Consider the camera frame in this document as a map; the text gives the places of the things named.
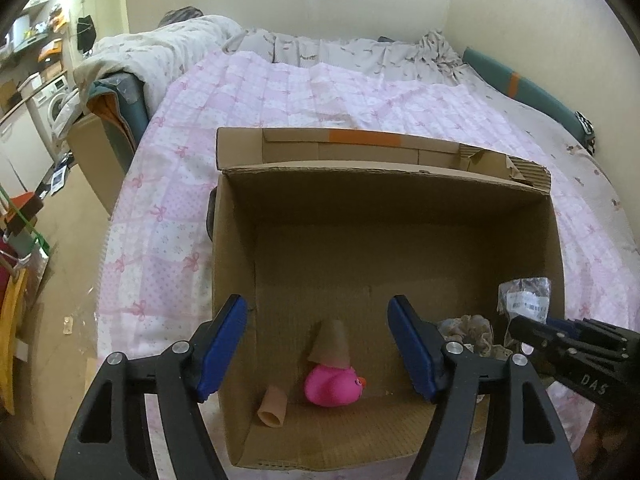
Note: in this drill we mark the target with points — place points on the black and white checkered item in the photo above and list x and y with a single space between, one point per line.
586 130

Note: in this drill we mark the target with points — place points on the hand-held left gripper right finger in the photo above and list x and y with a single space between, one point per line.
415 347

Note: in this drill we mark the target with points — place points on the orange box on shelf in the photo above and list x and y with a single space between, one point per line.
50 50

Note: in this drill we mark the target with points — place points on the teal folded bedding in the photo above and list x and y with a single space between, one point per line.
120 105

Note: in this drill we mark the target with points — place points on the small scrap on floor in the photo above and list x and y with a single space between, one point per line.
67 324

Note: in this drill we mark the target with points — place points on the pink rubber duck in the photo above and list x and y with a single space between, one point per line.
332 385

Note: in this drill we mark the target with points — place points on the clear plastic packet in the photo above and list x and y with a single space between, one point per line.
525 297

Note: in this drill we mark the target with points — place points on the dark grey cloth bundle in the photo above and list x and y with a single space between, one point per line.
181 15

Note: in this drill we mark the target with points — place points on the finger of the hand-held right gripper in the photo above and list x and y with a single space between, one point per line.
575 326
535 335

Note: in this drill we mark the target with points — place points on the brown cardboard box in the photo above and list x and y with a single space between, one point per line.
375 240

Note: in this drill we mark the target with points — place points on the white crumpled duvet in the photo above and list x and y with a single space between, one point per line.
160 55

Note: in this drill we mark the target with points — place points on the teal cushion with orange band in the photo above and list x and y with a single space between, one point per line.
520 85

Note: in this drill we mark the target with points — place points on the small beige cup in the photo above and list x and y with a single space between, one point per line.
272 407

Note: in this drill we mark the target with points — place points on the orange stool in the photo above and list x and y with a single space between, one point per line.
22 212

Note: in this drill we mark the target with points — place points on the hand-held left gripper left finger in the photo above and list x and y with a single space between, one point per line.
222 347

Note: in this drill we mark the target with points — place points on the brown cone-shaped cap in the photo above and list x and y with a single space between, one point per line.
330 342

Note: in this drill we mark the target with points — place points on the black hanging garment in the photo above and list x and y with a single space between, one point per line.
86 32

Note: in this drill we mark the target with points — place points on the white washing machine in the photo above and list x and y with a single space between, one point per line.
55 107

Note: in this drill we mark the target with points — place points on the paper sheet on floor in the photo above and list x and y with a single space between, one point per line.
59 180

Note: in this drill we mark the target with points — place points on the cardboard box beside bed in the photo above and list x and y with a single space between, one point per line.
97 160

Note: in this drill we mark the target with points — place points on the pink bow-print blanket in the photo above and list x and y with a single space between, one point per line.
165 200

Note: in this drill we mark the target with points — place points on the dark striped cloth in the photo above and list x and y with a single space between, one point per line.
212 215

